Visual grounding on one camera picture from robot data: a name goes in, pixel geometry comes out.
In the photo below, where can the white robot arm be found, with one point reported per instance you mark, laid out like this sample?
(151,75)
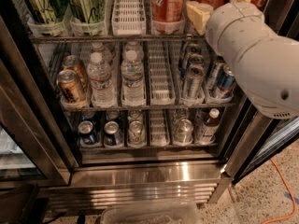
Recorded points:
(265,64)

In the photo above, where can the blue silver can right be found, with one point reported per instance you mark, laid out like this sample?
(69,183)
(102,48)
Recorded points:
(225,83)

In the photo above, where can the silver can front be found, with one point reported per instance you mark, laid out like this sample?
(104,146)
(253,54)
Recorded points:
(193,81)

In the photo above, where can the empty white tray middle shelf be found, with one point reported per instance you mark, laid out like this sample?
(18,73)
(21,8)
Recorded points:
(161,86)

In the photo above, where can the silver can bottom right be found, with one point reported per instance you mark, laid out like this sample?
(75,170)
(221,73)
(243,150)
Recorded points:
(183,132)

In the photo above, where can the fridge door right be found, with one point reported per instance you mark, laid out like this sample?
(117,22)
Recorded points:
(262,140)

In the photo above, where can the gold can rear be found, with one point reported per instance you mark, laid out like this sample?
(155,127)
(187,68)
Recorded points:
(74,63)

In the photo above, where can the gold can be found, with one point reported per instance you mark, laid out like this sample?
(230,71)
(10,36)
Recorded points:
(71,86)
(74,63)

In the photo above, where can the silver green can bottom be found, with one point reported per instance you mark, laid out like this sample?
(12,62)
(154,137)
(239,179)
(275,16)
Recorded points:
(136,133)

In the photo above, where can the gold can front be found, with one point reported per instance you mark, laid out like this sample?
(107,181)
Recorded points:
(71,86)

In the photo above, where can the blue pepsi can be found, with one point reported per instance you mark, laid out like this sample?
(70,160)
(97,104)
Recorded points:
(87,133)
(112,135)

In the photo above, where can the green can far left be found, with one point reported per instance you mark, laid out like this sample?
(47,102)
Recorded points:
(47,11)

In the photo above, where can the blue pepsi can far left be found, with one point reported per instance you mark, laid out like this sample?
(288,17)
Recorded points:
(87,133)

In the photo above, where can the steel fridge base panel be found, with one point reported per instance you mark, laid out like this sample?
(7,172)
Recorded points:
(97,189)

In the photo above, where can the water bottle right front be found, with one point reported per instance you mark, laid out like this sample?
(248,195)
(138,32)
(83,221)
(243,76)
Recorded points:
(132,75)

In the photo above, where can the water bottle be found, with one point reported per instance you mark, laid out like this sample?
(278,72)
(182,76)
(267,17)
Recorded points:
(132,75)
(102,83)

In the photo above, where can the white capped brown bottle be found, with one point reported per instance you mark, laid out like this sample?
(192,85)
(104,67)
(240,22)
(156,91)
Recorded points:
(207,126)

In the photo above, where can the water bottle left front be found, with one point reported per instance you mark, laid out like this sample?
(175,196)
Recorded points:
(102,83)

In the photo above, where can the clear plastic bin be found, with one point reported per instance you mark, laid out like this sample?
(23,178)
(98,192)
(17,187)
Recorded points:
(152,212)

